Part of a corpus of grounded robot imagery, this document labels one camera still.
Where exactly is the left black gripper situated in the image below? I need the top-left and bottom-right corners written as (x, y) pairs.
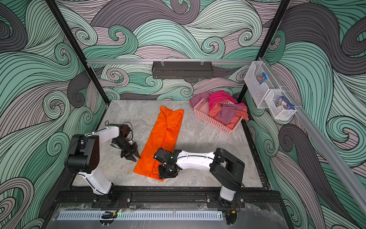
top-left (113, 139), bottom-right (141, 162)

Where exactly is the orange t-shirt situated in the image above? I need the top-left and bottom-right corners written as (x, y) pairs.
top-left (133, 106), bottom-right (184, 181)

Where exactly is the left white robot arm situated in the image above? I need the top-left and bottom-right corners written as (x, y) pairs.
top-left (65, 122), bottom-right (141, 207)

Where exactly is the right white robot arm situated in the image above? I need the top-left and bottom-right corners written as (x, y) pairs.
top-left (153, 148), bottom-right (245, 209)

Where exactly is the pink perforated plastic basket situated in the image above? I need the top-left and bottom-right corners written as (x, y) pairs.
top-left (193, 99), bottom-right (243, 135)

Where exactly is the mauve purple t-shirt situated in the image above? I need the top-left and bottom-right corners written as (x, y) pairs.
top-left (215, 103), bottom-right (248, 126)
top-left (189, 91), bottom-right (212, 108)

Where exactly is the magenta pink t-shirt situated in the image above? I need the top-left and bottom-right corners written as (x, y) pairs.
top-left (208, 91), bottom-right (238, 111)

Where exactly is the coral salmon t-shirt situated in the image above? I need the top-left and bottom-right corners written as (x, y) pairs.
top-left (209, 103), bottom-right (249, 129)

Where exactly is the clear plastic bin upper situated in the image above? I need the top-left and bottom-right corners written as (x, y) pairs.
top-left (245, 61), bottom-right (275, 108)

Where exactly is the clear plastic bin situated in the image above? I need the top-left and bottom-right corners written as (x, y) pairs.
top-left (265, 89), bottom-right (296, 121)
top-left (245, 61), bottom-right (275, 108)

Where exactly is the clear plastic bin lower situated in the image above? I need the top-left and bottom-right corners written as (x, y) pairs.
top-left (265, 89), bottom-right (296, 121)

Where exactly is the red blue small item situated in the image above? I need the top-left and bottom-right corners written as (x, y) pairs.
top-left (256, 72), bottom-right (268, 85)

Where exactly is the blue white small box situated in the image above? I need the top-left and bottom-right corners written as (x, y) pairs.
top-left (275, 96), bottom-right (295, 110)

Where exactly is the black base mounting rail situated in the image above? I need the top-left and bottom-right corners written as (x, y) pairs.
top-left (51, 186), bottom-right (285, 210)

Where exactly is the black perforated wall tray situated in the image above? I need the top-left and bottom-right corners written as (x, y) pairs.
top-left (152, 61), bottom-right (214, 80)

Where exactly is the aluminium right wall rail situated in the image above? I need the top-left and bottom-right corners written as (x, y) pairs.
top-left (258, 57), bottom-right (366, 215)

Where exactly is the black corner frame post left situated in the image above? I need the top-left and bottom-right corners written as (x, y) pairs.
top-left (45, 0), bottom-right (111, 106)

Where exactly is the black corner frame post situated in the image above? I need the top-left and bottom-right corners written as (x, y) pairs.
top-left (45, 0), bottom-right (111, 106)
top-left (237, 0), bottom-right (292, 101)

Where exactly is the black corner frame post right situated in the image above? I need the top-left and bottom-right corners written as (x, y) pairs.
top-left (237, 0), bottom-right (292, 101)

